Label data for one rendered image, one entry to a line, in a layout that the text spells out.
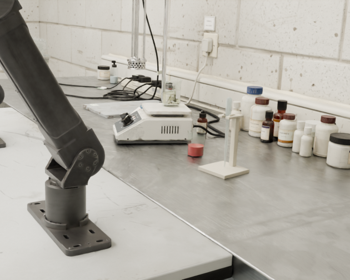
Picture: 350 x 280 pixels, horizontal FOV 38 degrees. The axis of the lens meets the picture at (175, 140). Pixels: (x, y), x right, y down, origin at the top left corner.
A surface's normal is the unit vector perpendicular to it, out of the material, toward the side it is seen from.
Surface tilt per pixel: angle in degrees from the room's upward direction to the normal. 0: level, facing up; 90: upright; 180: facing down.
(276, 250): 0
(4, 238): 0
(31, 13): 90
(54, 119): 84
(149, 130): 90
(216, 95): 90
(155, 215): 0
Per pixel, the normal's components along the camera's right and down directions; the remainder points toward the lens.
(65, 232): 0.04, -0.97
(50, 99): 0.56, 0.18
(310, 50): -0.85, 0.10
